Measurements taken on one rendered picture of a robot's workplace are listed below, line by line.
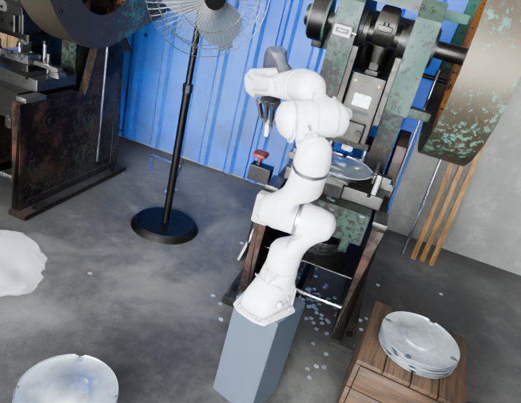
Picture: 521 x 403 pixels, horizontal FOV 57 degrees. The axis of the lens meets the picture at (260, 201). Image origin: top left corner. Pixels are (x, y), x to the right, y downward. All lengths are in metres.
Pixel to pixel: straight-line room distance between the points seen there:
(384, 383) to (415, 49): 1.23
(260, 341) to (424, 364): 0.57
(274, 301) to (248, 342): 0.22
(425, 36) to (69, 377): 1.71
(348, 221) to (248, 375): 0.76
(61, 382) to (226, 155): 2.37
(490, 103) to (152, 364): 1.55
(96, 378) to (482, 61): 1.58
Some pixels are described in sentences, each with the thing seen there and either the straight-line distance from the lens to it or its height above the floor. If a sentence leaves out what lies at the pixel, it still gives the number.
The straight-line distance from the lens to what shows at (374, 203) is 2.15.
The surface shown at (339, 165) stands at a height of 0.79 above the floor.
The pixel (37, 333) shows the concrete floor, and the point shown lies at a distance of 2.16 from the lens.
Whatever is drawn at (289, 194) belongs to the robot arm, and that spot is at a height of 0.88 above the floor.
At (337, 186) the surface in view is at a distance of 2.12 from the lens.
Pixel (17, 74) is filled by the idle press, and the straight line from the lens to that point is 2.81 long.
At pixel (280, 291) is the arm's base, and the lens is 1.62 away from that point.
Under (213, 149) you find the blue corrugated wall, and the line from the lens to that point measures 3.69.
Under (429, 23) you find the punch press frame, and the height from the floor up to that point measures 1.42.
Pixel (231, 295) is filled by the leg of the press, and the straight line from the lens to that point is 2.40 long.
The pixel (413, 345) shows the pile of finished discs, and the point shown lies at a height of 0.40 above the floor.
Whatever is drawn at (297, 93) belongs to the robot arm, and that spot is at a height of 1.16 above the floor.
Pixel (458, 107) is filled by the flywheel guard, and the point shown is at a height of 1.20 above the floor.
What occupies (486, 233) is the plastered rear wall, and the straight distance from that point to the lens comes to 3.65.
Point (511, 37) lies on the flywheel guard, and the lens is 1.78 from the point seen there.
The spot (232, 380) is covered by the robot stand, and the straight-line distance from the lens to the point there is 1.90.
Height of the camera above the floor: 1.47
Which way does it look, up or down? 25 degrees down
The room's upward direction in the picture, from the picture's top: 15 degrees clockwise
